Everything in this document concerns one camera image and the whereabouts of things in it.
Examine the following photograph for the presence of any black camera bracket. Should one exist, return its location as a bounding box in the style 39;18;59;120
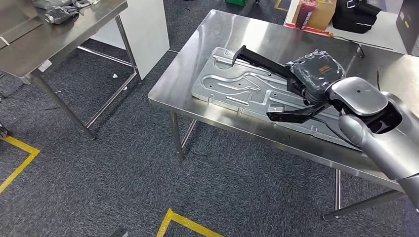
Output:
265;103;331;124
109;227;129;237

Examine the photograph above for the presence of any white cabinet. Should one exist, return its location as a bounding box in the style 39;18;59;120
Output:
90;0;170;81

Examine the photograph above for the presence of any black left camera bracket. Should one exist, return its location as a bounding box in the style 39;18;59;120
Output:
109;227;129;237

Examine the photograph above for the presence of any plastic-wrapped spare robot hand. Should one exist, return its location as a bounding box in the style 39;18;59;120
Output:
44;5;81;25

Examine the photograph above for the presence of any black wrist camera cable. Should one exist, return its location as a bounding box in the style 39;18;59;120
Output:
311;116;365;150

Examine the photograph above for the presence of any black plastic panel part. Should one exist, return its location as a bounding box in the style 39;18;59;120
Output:
231;45;307;97

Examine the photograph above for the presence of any brown cardboard box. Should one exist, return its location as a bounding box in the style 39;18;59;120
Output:
291;0;338;32

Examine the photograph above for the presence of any stainless steel workbench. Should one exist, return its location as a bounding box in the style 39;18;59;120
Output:
148;9;419;221

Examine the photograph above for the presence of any black bag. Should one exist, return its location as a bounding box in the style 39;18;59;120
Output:
332;0;382;35

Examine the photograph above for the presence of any stainless steel side table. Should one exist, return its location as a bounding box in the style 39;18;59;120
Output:
0;0;143;141

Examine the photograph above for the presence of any black desk cable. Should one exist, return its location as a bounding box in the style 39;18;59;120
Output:
331;34;366;58

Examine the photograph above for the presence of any flat red folder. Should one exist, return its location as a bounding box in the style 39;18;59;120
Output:
285;23;333;37

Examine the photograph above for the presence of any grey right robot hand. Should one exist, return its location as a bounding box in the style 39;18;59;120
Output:
285;49;346;105

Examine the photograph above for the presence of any stamped silver metal plate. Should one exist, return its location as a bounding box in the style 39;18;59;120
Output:
191;46;364;151

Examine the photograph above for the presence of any black right camera bracket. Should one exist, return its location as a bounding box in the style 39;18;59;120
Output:
265;103;331;124

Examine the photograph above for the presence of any red drink cup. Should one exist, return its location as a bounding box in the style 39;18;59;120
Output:
295;0;318;30

